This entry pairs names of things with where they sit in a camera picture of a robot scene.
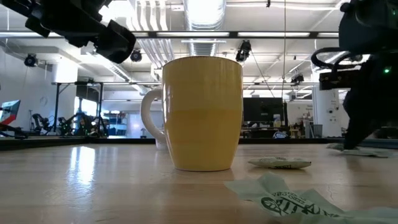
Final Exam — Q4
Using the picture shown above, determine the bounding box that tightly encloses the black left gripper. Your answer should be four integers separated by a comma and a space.
24, 0, 137, 64

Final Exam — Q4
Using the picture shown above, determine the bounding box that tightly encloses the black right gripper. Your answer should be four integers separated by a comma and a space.
319, 52, 398, 151

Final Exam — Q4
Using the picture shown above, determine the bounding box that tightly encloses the green stevia packet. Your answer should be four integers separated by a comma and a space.
325, 142, 346, 152
248, 156, 313, 170
223, 170, 346, 218
269, 205, 398, 224
348, 147, 395, 159

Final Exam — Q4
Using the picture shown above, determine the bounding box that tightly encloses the white round column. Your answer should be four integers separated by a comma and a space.
312, 84, 346, 138

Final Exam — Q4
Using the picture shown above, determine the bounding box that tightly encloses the black computer monitor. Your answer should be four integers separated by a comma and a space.
243, 97, 289, 124

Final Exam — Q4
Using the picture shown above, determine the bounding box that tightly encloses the tilted background monitor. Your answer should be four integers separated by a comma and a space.
0, 99, 22, 125

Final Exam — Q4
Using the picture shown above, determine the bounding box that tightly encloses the overhead beam with light strips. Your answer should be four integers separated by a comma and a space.
0, 30, 340, 40

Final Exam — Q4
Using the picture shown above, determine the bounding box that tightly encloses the yellow ceramic mug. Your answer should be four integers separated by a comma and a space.
139, 55, 244, 172

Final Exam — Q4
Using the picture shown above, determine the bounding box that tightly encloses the black ceiling camera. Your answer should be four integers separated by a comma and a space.
24, 53, 38, 68
290, 73, 305, 85
129, 48, 143, 63
235, 39, 252, 63

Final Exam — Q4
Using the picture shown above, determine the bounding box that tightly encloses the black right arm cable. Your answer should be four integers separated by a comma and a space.
310, 46, 371, 72

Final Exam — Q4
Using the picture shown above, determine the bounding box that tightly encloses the black background station frame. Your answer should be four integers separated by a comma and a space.
51, 81, 105, 138

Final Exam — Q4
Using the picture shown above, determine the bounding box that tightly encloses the black aluminium table frame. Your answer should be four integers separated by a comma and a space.
0, 136, 398, 151

